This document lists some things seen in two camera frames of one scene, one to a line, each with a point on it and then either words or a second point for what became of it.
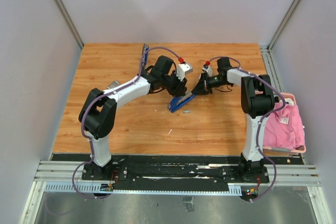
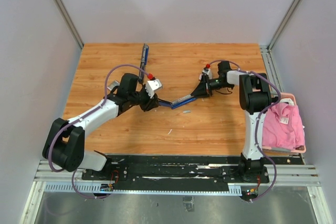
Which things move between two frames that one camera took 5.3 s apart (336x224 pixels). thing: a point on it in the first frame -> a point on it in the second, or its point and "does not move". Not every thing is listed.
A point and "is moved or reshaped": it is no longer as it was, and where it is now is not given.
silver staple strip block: (114, 84) does not move
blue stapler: (145, 59) does not move
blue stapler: (177, 102) is moved or reshaped
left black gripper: (179, 89) -> (150, 103)
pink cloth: (283, 129) does not move
